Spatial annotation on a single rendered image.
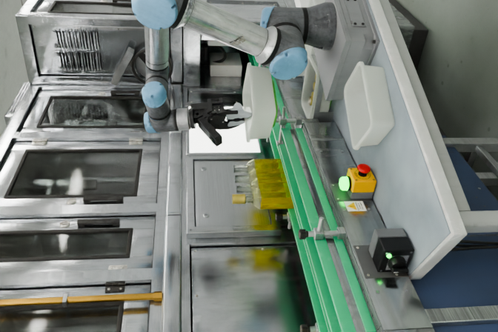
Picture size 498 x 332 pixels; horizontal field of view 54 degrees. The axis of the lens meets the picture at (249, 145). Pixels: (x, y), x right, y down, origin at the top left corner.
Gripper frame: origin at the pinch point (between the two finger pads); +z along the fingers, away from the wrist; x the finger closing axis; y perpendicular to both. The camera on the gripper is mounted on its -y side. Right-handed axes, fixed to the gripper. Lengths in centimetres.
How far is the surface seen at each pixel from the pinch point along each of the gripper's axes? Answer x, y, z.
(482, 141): 24, -2, 86
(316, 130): 15.9, 4.0, 24.3
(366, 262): -4, -57, 27
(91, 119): 49, 51, -76
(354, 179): -1.7, -29.7, 29.4
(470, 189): 15, -27, 70
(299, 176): 8.3, -20.3, 14.4
